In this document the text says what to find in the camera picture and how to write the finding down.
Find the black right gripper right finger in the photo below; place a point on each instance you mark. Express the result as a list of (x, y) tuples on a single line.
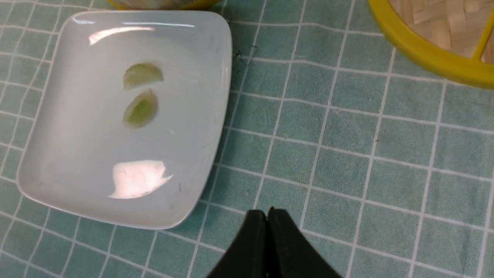
[(289, 254)]

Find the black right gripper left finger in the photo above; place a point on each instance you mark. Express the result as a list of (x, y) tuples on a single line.
[(245, 257)]

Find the green dumpling lower on plate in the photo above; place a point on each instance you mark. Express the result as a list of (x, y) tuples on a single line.
[(141, 110)]

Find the green dumpling on plate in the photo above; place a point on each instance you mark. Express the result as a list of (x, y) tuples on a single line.
[(141, 74), (141, 110)]

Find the white square plate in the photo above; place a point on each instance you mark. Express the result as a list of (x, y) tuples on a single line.
[(81, 159)]

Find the green dumpling upper on plate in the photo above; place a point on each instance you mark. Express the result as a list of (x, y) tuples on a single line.
[(141, 74)]

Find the green white checkered tablecloth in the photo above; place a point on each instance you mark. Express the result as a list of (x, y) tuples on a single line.
[(386, 167)]

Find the round bamboo steamer lid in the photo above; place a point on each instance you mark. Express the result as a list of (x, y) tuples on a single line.
[(450, 38)]

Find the round bamboo steamer basket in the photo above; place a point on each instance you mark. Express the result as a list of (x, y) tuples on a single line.
[(163, 4)]

